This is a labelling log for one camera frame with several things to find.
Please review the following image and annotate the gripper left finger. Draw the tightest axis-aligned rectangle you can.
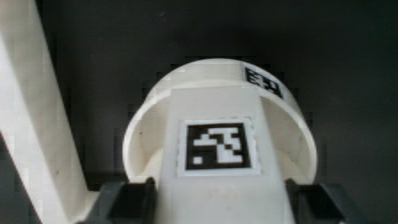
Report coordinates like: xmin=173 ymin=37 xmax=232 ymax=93
xmin=77 ymin=177 xmax=157 ymax=224

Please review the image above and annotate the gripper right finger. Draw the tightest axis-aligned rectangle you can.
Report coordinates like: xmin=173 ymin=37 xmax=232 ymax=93
xmin=285 ymin=179 xmax=374 ymax=224

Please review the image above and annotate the white round stool seat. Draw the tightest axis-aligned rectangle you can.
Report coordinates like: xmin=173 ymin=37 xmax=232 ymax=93
xmin=123 ymin=58 xmax=319 ymax=184

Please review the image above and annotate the white stool leg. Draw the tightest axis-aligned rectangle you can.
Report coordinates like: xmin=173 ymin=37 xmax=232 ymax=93
xmin=155 ymin=87 xmax=296 ymax=224

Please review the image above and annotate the white U-shaped fence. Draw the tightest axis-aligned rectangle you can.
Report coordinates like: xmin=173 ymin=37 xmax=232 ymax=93
xmin=0 ymin=0 xmax=98 ymax=224

